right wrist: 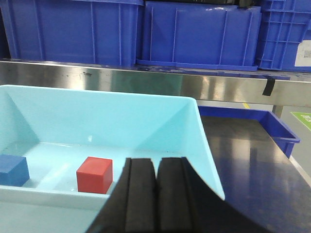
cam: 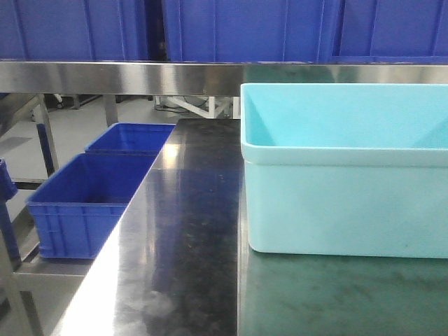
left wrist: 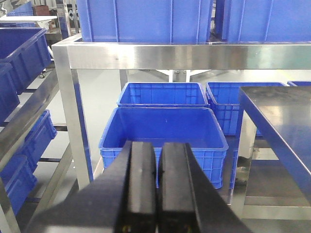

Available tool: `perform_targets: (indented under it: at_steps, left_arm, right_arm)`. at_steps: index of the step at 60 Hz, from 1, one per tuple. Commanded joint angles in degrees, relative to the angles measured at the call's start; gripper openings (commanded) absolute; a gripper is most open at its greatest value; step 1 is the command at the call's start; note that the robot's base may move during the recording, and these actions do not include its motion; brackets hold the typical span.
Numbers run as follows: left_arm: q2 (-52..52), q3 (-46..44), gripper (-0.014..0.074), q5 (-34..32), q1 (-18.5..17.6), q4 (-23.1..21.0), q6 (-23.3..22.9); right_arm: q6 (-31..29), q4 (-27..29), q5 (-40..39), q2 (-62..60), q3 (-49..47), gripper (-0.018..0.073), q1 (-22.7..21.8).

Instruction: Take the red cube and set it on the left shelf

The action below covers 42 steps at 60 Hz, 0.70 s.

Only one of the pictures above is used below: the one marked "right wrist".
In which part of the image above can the large blue crate middle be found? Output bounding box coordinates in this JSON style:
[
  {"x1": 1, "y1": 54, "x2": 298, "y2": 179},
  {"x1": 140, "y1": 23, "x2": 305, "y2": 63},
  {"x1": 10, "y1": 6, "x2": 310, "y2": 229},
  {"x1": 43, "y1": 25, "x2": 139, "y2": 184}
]
[{"x1": 137, "y1": 1, "x2": 261, "y2": 71}]

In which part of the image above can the low blue bin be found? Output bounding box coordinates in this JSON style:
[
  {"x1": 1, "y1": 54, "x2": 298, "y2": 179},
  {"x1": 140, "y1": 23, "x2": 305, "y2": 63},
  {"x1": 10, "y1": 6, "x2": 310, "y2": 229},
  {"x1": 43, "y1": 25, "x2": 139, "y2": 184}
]
[{"x1": 198, "y1": 106, "x2": 300, "y2": 158}]

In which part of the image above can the blue ribbed crate right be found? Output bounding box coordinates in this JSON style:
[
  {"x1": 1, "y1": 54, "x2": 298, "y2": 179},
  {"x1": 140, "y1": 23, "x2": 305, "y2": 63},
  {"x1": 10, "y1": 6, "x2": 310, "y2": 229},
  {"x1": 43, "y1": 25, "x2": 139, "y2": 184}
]
[{"x1": 255, "y1": 0, "x2": 311, "y2": 72}]

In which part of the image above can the white label sticker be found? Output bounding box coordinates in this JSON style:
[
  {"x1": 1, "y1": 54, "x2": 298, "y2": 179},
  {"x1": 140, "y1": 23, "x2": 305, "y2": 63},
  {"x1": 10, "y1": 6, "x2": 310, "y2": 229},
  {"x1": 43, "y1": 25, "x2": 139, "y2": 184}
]
[{"x1": 294, "y1": 40, "x2": 311, "y2": 67}]

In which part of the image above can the blue cube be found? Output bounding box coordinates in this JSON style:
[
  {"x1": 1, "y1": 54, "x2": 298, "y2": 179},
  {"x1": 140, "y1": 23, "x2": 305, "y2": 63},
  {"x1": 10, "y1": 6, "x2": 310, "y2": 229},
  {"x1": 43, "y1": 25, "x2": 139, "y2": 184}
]
[{"x1": 0, "y1": 154, "x2": 30, "y2": 187}]

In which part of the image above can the large blue crate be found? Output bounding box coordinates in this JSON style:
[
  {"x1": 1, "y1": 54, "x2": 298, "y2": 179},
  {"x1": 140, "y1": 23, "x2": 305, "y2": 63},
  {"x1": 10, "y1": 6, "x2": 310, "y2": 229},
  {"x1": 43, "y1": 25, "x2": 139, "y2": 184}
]
[
  {"x1": 0, "y1": 0, "x2": 144, "y2": 67},
  {"x1": 137, "y1": 1, "x2": 261, "y2": 71}
]

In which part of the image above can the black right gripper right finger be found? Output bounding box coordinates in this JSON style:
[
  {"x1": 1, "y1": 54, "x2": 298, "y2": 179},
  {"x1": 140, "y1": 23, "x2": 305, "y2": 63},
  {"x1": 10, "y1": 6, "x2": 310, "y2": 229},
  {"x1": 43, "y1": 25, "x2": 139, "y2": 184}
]
[{"x1": 157, "y1": 157, "x2": 267, "y2": 233}]

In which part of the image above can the black tape strip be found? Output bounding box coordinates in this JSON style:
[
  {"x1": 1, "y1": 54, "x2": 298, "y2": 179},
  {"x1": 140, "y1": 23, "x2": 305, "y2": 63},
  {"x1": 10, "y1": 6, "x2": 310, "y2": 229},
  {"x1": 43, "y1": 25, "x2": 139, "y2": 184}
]
[{"x1": 262, "y1": 77, "x2": 276, "y2": 96}]

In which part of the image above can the light blue plastic tub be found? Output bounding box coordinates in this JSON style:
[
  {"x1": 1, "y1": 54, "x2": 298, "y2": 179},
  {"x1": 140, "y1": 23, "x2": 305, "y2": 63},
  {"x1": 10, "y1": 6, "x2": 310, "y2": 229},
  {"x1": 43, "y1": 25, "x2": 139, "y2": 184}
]
[{"x1": 0, "y1": 85, "x2": 225, "y2": 233}]

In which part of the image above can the large blue crate left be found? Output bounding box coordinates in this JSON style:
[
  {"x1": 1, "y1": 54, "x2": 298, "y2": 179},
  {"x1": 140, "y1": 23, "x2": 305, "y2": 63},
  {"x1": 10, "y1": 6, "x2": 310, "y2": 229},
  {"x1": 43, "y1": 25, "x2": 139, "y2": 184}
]
[{"x1": 0, "y1": 0, "x2": 144, "y2": 67}]

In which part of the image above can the stainless steel shelf rail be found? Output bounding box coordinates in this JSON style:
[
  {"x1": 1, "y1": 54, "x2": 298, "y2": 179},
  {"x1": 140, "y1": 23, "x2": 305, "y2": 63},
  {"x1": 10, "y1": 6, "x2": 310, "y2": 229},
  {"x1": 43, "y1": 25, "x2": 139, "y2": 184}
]
[{"x1": 0, "y1": 60, "x2": 311, "y2": 107}]

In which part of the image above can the red cube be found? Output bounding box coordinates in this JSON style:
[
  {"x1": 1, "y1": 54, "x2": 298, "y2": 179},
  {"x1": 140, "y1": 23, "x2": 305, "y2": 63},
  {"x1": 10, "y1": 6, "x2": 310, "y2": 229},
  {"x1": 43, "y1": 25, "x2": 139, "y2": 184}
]
[{"x1": 76, "y1": 157, "x2": 113, "y2": 194}]

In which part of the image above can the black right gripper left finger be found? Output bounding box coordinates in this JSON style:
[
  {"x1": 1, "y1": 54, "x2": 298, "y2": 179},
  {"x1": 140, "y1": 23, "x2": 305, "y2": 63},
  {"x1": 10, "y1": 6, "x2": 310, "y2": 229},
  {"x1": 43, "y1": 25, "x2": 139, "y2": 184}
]
[{"x1": 88, "y1": 158, "x2": 156, "y2": 233}]

